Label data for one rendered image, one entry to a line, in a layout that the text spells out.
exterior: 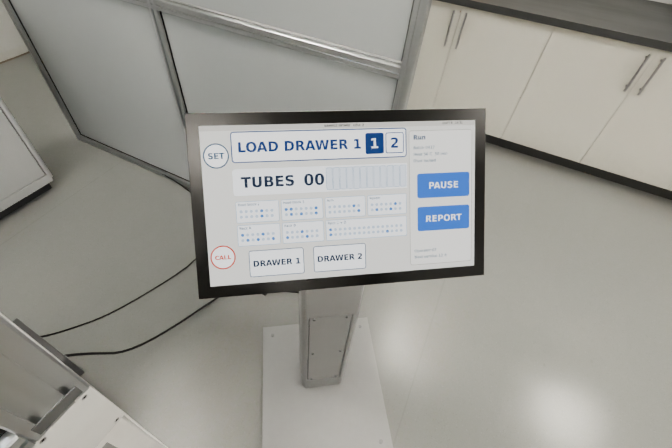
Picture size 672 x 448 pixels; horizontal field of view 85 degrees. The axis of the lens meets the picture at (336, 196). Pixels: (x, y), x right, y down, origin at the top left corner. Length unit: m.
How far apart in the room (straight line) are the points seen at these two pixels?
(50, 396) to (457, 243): 0.65
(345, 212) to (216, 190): 0.22
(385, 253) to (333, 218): 0.12
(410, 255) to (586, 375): 1.40
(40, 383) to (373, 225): 0.51
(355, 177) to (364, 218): 0.07
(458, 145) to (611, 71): 1.92
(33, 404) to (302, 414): 1.05
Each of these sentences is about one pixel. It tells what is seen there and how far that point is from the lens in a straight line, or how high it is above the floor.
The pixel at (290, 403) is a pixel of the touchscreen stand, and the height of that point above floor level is 0.04.
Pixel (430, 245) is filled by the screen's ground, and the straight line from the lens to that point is 0.69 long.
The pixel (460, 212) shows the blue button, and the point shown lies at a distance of 0.71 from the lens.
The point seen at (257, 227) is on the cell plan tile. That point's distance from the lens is 0.63.
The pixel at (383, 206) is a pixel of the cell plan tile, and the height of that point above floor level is 1.07.
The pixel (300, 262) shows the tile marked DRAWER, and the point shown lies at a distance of 0.65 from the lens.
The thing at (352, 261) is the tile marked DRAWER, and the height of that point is 1.00.
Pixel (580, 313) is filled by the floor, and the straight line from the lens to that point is 2.14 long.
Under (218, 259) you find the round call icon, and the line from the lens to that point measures 0.65.
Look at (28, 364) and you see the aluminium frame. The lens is 0.60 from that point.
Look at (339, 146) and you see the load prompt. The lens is 0.63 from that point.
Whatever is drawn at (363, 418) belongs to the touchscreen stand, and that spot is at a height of 0.04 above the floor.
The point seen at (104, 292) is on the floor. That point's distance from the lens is 1.99.
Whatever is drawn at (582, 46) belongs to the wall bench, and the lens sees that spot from 2.50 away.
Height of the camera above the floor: 1.54
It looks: 46 degrees down
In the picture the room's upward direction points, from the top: 5 degrees clockwise
